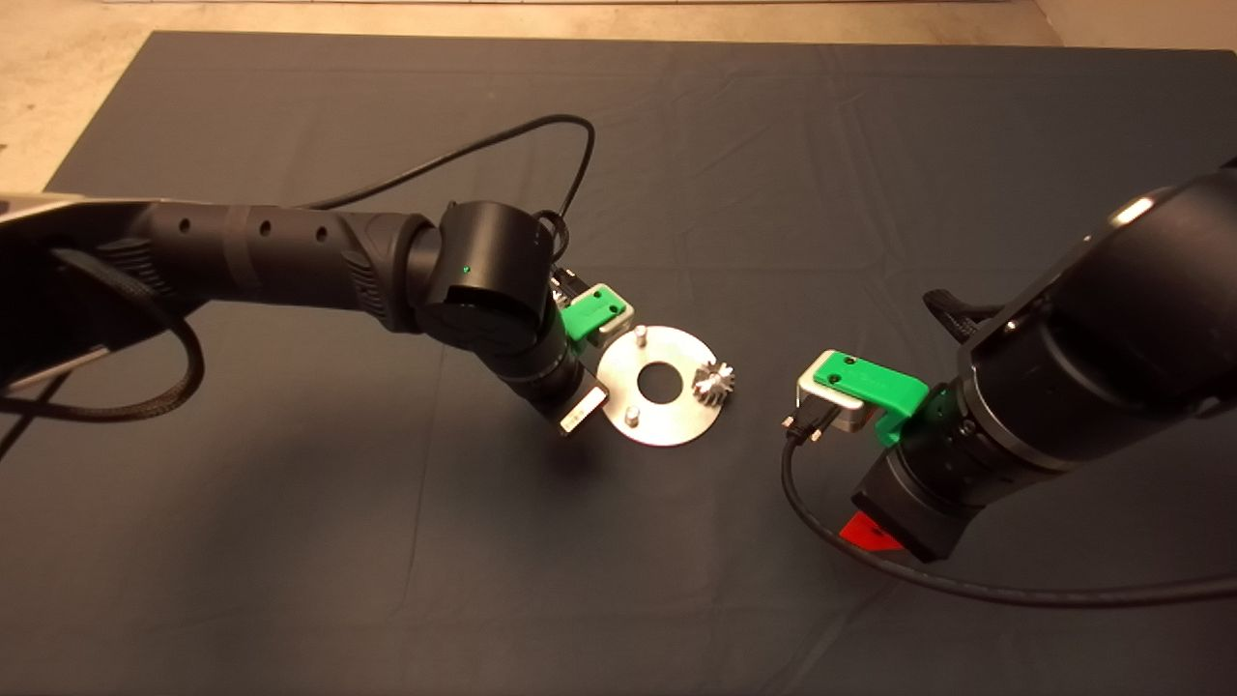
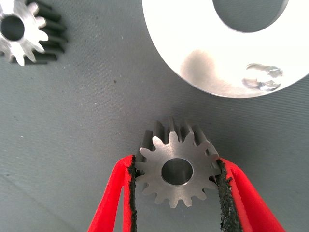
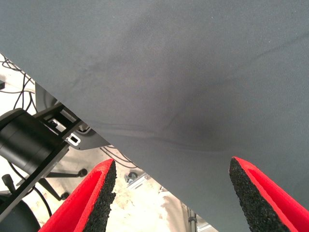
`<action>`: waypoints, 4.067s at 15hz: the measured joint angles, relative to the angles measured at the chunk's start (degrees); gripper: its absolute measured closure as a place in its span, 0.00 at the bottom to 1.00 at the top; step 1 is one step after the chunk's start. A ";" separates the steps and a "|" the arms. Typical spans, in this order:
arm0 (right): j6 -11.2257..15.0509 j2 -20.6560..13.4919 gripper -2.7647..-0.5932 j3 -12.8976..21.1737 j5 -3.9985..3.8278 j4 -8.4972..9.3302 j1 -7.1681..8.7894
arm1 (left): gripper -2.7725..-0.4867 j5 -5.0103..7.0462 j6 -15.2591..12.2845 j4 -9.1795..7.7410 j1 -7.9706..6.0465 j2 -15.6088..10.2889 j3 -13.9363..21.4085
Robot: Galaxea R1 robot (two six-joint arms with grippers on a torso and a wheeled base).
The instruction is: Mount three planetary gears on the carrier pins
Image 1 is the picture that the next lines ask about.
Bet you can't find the dark grey table cloth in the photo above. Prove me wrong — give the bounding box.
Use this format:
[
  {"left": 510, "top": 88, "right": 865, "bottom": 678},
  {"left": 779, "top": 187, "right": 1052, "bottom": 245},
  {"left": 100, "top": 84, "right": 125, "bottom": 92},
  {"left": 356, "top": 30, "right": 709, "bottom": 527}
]
[{"left": 0, "top": 31, "right": 1237, "bottom": 696}]

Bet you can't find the right green camera mount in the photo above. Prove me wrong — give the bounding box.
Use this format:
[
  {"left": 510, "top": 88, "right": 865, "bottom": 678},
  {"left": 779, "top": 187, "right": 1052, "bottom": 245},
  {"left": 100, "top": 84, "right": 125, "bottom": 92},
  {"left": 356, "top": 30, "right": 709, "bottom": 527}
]
[{"left": 810, "top": 350, "right": 931, "bottom": 448}]

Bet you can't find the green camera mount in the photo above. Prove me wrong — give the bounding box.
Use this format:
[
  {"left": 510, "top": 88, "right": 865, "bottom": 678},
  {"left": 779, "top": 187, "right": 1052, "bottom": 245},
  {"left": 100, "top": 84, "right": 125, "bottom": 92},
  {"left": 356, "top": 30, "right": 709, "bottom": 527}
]
[
  {"left": 561, "top": 285, "right": 627, "bottom": 344},
  {"left": 810, "top": 350, "right": 931, "bottom": 448}
]

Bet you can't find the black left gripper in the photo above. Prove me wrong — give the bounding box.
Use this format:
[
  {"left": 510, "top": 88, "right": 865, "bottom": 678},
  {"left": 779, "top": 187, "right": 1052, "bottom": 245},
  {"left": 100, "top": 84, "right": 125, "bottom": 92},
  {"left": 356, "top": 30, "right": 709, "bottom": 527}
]
[{"left": 512, "top": 338, "right": 608, "bottom": 436}]

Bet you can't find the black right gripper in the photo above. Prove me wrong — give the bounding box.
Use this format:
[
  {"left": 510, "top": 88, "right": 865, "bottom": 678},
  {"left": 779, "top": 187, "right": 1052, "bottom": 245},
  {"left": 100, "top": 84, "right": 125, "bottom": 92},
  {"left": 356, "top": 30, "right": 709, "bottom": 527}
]
[{"left": 839, "top": 430, "right": 977, "bottom": 564}]

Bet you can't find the right silver camera box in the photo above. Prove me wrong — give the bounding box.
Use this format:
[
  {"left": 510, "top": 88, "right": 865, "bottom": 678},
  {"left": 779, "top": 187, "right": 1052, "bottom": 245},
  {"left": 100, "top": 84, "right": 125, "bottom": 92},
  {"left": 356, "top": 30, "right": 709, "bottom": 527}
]
[{"left": 794, "top": 372, "right": 876, "bottom": 434}]

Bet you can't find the round metal carrier plate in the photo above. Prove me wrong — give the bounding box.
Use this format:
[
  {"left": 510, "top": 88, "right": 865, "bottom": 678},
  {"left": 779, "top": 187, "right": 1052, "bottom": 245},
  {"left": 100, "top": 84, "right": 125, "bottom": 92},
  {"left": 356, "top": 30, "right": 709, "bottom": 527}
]
[{"left": 596, "top": 326, "right": 726, "bottom": 449}]

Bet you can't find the left black camera cable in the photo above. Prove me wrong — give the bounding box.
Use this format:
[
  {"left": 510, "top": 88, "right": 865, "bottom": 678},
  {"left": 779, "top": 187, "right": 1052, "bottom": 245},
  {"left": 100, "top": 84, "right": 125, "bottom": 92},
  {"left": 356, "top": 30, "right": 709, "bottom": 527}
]
[{"left": 290, "top": 114, "right": 595, "bottom": 291}]

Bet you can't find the silver camera box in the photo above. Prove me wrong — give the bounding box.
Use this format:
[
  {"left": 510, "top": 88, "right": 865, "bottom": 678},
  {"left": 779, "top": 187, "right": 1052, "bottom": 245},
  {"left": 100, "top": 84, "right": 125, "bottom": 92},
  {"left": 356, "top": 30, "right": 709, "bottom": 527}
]
[
  {"left": 794, "top": 372, "right": 876, "bottom": 434},
  {"left": 580, "top": 282, "right": 636, "bottom": 347}
]

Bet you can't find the left silver camera box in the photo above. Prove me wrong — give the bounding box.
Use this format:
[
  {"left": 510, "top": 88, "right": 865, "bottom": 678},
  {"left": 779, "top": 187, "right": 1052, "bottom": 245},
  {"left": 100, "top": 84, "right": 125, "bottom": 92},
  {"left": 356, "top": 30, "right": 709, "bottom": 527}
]
[{"left": 580, "top": 282, "right": 636, "bottom": 347}]

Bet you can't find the left green camera mount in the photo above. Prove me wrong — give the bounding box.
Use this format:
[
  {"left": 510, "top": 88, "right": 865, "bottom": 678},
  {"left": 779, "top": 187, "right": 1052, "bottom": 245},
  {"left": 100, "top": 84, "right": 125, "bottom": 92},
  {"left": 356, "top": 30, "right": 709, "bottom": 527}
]
[{"left": 561, "top": 285, "right": 627, "bottom": 344}]

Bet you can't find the steel planetary gear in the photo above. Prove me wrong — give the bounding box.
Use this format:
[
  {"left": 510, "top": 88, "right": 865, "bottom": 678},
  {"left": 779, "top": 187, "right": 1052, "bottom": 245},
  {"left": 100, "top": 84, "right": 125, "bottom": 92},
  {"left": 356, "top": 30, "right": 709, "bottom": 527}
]
[{"left": 692, "top": 360, "right": 737, "bottom": 409}]

